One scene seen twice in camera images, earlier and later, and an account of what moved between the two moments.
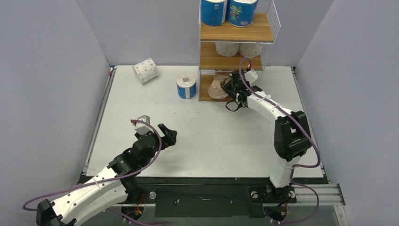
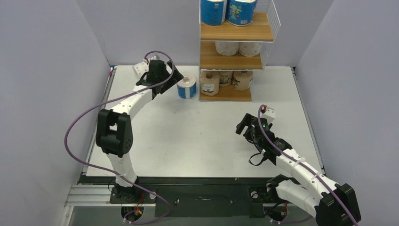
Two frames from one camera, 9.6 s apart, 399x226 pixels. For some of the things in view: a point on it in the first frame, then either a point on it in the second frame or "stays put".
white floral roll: x=250 y=50 stays put
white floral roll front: x=227 y=49 stays put
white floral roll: x=146 y=70 stays put
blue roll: x=240 y=14 stays put
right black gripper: x=235 y=84 → x=249 y=128
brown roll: x=215 y=89 → x=209 y=82
